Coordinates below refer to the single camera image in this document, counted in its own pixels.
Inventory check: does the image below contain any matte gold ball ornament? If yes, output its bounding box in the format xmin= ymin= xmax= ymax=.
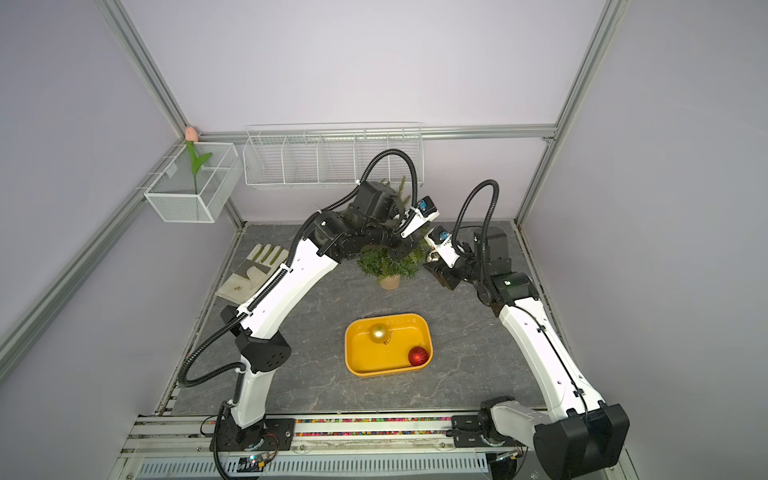
xmin=369 ymin=323 xmax=392 ymax=345

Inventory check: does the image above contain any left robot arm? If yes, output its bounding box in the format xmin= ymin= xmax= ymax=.
xmin=177 ymin=148 xmax=436 ymax=453

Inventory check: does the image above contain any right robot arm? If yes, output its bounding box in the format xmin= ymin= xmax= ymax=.
xmin=425 ymin=179 xmax=630 ymax=479

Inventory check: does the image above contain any small green christmas tree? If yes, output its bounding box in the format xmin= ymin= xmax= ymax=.
xmin=347 ymin=179 xmax=428 ymax=290

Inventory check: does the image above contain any red ribbed ball ornament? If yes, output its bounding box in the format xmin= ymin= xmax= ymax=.
xmin=408 ymin=345 xmax=430 ymax=367

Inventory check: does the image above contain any beige work glove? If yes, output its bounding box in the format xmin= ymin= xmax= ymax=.
xmin=216 ymin=244 xmax=289 ymax=304

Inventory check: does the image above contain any yellow plastic tray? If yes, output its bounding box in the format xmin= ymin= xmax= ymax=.
xmin=344 ymin=313 xmax=434 ymax=378

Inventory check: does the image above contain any small white mesh basket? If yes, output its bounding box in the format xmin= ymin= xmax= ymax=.
xmin=144 ymin=142 xmax=244 ymax=224

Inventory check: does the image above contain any artificial pink tulip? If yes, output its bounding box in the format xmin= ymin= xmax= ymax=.
xmin=185 ymin=126 xmax=212 ymax=194

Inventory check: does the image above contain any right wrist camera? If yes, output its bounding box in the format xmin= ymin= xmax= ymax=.
xmin=424 ymin=225 xmax=462 ymax=268

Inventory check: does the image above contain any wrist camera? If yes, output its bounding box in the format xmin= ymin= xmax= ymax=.
xmin=424 ymin=225 xmax=462 ymax=268
xmin=399 ymin=196 xmax=439 ymax=239

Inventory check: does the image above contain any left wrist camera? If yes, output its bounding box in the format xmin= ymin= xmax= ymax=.
xmin=399 ymin=196 xmax=439 ymax=239

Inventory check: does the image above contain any long white wire basket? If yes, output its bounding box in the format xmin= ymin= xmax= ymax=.
xmin=243 ymin=122 xmax=425 ymax=189

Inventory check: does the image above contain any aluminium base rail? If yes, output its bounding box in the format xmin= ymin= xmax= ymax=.
xmin=119 ymin=411 xmax=626 ymax=462

